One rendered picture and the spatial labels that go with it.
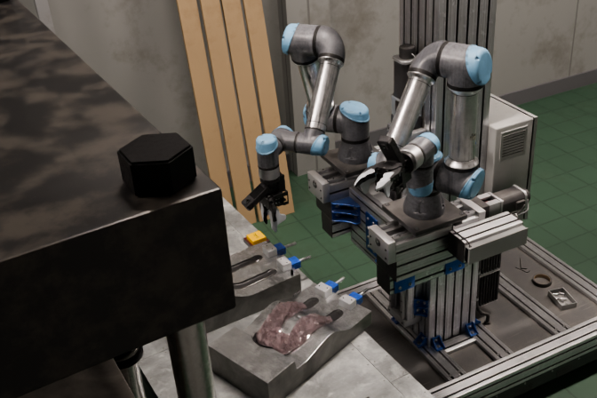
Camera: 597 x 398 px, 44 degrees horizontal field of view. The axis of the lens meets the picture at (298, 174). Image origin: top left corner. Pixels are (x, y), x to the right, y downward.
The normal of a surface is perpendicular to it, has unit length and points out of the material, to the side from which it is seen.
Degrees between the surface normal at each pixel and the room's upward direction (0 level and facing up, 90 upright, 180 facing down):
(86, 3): 90
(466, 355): 0
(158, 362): 0
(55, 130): 0
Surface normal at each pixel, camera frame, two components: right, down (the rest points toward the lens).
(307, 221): -0.06, -0.87
